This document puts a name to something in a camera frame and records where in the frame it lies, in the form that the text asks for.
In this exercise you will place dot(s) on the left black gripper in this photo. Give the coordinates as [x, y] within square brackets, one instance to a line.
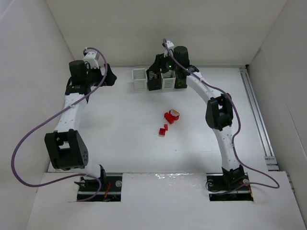
[103, 76]

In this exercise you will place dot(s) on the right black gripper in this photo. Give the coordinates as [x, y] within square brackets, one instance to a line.
[158, 63]

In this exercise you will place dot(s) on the long red lego brick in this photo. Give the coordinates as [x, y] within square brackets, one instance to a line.
[169, 118]

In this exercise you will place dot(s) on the red flower lego piece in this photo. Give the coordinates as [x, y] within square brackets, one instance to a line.
[174, 114]

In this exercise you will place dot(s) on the red square lego brick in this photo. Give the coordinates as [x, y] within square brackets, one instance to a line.
[162, 131]

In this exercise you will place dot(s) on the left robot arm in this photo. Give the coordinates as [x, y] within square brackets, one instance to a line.
[66, 148]

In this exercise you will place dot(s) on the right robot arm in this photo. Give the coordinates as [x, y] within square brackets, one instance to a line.
[219, 111]

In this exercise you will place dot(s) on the black slotted bin centre left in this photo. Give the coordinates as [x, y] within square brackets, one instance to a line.
[154, 84]

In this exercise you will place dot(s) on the black slotted bin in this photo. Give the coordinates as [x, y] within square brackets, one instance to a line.
[180, 82]
[154, 84]

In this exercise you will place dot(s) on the white slotted bin centre right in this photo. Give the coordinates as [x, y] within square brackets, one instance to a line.
[168, 80]

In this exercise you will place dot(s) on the white slotted bin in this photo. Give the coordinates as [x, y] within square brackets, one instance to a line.
[168, 80]
[139, 79]

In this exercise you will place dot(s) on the white slotted bin far left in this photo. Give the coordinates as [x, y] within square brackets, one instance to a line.
[139, 79]

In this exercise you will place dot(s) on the black slotted bin far right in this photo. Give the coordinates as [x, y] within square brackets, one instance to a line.
[180, 82]

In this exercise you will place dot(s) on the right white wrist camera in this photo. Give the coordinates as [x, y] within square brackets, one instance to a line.
[168, 45]

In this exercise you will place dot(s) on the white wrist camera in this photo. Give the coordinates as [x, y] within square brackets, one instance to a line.
[91, 59]
[168, 45]

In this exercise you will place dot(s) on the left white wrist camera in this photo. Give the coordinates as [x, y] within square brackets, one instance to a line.
[91, 59]

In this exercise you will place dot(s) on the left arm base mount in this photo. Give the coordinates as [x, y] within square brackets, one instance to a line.
[110, 190]

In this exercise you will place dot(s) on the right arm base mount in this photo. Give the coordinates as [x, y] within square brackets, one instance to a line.
[219, 191]

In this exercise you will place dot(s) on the aluminium rail right side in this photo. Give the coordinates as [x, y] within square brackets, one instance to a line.
[265, 142]

